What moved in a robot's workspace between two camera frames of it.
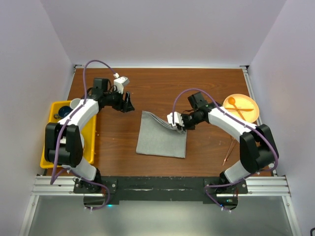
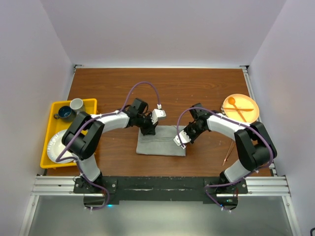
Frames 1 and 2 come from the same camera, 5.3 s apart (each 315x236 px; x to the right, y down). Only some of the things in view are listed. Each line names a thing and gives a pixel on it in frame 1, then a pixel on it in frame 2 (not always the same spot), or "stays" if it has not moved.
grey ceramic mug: x=74 y=102 stays
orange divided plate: x=242 y=105 stays
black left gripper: x=123 y=106 -> x=150 y=129
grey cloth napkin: x=157 y=137 stays
